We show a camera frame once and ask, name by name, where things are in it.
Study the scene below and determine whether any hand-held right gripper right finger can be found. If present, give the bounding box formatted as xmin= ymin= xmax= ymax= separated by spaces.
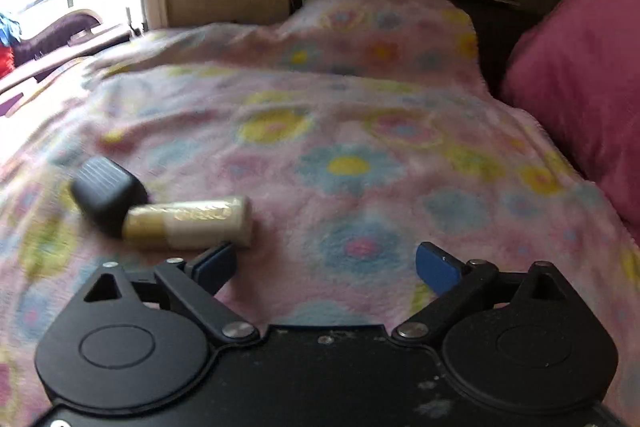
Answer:
xmin=392 ymin=242 xmax=576 ymax=342

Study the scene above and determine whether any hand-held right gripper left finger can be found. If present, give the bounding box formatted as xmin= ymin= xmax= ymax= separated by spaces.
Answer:
xmin=82 ymin=242 xmax=259 ymax=343

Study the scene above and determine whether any gold bottle with black cap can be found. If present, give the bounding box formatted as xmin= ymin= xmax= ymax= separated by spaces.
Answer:
xmin=70 ymin=156 xmax=254 ymax=251

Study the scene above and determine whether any pink floral blanket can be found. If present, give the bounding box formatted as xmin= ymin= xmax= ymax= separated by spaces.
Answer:
xmin=0 ymin=0 xmax=640 ymax=427

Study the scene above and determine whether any pink pillow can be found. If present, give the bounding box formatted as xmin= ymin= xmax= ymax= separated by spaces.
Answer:
xmin=500 ymin=0 xmax=640 ymax=245

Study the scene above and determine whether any purple chaise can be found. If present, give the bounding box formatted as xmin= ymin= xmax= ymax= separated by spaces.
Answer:
xmin=10 ymin=7 xmax=132 ymax=65

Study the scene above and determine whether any colourful cloth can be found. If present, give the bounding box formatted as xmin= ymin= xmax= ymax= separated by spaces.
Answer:
xmin=0 ymin=12 xmax=23 ymax=80

